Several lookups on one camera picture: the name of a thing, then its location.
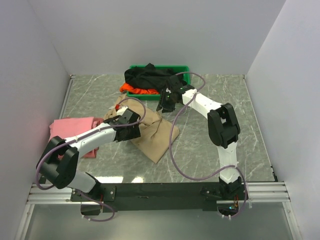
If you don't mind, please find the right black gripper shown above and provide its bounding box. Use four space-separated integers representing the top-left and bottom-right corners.
155 89 176 114

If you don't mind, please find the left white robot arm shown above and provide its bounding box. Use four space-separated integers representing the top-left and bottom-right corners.
36 107 142 201

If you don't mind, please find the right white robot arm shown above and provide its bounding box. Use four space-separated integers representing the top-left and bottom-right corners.
157 74 245 200

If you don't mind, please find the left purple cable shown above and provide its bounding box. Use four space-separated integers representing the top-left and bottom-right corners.
35 97 147 222

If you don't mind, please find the beige t shirt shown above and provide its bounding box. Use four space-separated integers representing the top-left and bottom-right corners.
103 93 180 165

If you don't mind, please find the purple cable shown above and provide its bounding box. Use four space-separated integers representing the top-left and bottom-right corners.
168 71 248 219
35 97 147 222

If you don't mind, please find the light pink folded t shirt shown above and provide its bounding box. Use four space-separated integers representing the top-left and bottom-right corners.
49 116 101 140

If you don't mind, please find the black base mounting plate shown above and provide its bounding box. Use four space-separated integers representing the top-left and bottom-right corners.
71 182 248 213

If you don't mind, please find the black t shirt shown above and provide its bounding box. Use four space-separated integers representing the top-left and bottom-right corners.
124 63 181 94

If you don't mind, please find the orange t shirt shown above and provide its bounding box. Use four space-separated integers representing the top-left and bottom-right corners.
119 83 159 95

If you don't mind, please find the aluminium rail frame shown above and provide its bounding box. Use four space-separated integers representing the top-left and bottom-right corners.
16 74 301 240

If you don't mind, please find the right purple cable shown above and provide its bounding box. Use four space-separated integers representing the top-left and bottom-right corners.
168 71 248 219

